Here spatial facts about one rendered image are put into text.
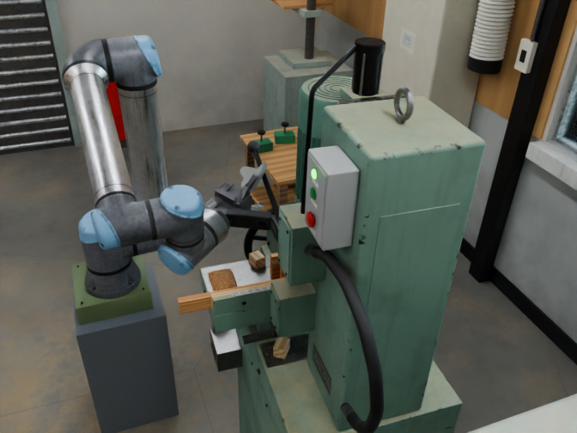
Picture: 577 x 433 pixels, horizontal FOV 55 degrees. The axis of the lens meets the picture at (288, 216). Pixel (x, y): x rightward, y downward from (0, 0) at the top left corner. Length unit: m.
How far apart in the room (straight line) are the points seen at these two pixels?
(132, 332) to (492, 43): 1.93
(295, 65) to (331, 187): 2.85
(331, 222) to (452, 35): 1.95
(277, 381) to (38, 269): 2.06
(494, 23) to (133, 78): 1.66
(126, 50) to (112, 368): 1.12
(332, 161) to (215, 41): 3.52
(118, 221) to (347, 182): 0.51
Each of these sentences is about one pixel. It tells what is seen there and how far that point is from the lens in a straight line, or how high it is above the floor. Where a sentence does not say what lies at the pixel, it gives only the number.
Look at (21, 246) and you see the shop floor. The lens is 3.50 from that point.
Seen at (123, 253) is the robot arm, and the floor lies 0.79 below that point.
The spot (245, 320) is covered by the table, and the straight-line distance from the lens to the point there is 1.53.
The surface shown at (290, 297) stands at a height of 1.08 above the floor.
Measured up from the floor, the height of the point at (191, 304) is 0.93.
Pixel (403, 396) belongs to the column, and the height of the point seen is 0.87.
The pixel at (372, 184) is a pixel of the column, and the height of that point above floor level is 1.47.
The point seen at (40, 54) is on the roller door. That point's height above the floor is 0.70.
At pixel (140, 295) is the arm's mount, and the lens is 2.01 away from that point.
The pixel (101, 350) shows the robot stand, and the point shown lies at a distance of 2.09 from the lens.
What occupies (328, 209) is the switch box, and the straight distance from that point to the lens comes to 0.97.
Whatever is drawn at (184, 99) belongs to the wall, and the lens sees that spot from 4.52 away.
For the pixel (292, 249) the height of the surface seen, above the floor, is 1.25.
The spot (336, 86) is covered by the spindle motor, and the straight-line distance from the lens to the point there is 1.31.
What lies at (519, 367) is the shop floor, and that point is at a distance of 2.80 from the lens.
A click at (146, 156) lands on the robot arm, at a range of 1.76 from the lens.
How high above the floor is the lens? 1.93
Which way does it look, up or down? 34 degrees down
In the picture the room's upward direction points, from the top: 2 degrees clockwise
